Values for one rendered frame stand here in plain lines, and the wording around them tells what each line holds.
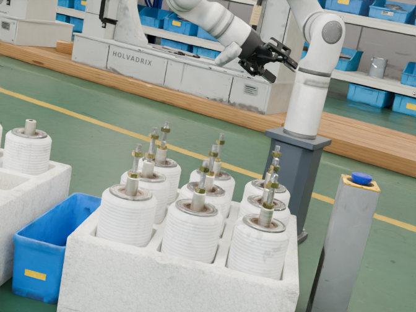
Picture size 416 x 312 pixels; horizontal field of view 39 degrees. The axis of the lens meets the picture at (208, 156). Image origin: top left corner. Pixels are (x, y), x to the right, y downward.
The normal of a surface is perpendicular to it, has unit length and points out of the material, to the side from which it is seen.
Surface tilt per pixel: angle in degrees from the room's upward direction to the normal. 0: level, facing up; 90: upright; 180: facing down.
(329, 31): 91
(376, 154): 90
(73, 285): 90
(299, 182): 90
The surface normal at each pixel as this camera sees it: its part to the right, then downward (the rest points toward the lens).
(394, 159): -0.49, 0.12
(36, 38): 0.85, 0.29
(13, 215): 0.96, 0.23
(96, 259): -0.14, 0.22
